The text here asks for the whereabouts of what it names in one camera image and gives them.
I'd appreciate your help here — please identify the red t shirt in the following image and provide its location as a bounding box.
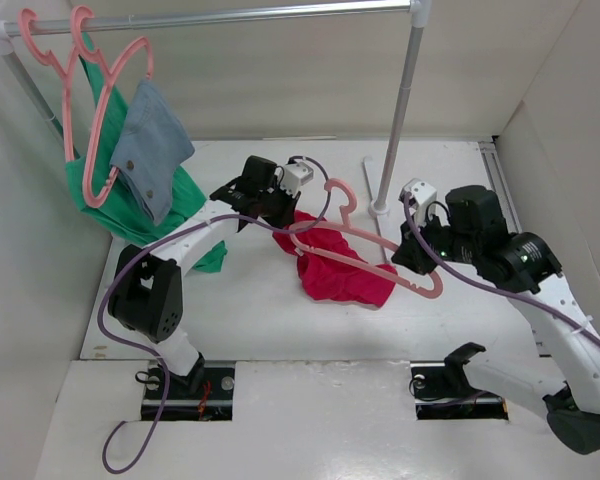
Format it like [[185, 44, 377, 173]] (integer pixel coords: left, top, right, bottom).
[[272, 228, 395, 308]]

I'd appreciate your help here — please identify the pink hanger holding green shirt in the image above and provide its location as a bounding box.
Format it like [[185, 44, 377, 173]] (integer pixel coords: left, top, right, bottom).
[[17, 8, 83, 163]]

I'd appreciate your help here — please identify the pink plastic hanger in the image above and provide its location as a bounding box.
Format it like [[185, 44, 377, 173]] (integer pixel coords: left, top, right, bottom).
[[273, 179, 444, 308]]

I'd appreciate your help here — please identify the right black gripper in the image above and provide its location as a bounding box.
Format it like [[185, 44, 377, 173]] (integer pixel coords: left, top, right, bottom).
[[390, 208, 480, 274]]

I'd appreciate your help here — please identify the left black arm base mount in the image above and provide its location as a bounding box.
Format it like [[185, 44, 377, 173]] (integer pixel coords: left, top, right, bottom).
[[134, 364, 236, 422]]

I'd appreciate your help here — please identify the metal clothes rack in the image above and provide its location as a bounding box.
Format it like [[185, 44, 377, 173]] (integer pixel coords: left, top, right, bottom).
[[30, 1, 432, 218]]

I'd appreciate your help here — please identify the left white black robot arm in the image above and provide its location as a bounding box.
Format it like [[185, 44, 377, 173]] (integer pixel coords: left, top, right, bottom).
[[107, 156, 314, 397]]

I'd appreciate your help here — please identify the pink hanger holding denim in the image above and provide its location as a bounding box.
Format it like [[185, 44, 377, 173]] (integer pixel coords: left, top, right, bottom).
[[69, 5, 154, 208]]

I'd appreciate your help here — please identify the blue denim garment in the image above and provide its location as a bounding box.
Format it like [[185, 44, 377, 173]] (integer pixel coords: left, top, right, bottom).
[[110, 79, 194, 226]]

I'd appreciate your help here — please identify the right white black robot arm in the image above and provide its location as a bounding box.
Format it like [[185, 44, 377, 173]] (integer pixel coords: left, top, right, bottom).
[[392, 179, 600, 455]]

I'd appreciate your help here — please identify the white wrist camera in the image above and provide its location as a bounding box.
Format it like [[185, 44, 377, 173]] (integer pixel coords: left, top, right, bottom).
[[280, 162, 314, 197], [399, 178, 437, 225]]

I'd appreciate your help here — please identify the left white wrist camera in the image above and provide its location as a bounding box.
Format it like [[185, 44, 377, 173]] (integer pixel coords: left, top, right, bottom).
[[280, 162, 314, 197]]

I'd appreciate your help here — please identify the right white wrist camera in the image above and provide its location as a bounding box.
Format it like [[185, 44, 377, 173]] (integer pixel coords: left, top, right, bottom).
[[399, 178, 437, 225]]

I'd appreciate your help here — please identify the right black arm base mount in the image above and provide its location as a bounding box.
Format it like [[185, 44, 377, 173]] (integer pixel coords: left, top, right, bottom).
[[408, 342, 509, 421]]

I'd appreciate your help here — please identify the aluminium rail right side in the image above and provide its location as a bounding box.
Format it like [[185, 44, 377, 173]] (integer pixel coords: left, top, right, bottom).
[[478, 141, 522, 233]]

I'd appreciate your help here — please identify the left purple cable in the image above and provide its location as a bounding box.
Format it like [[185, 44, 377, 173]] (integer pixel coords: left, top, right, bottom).
[[98, 154, 331, 475]]

